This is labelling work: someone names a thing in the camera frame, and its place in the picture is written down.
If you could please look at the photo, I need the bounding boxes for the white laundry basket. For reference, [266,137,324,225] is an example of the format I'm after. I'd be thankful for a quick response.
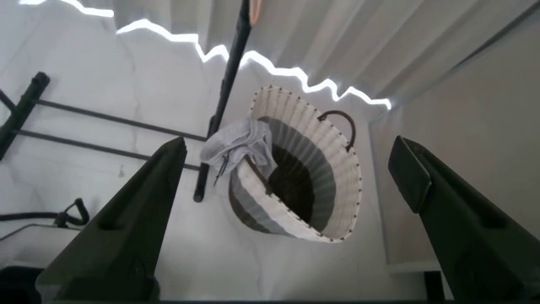
[227,84,364,244]

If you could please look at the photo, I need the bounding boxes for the black cable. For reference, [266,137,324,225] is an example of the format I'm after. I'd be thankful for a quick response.
[0,198,90,229]

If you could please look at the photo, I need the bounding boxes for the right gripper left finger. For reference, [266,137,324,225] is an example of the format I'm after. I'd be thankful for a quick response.
[35,136,188,301]

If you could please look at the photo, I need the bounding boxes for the pale grey shorts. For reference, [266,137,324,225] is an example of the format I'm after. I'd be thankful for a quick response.
[199,117,279,187]

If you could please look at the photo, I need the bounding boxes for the white curtain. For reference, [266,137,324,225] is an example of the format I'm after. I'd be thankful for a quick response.
[19,0,540,111]

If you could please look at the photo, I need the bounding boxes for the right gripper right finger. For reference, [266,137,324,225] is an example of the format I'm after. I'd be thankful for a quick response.
[386,135,540,301]

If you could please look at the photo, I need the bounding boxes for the black clothes rack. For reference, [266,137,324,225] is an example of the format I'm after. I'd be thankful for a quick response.
[0,0,254,203]

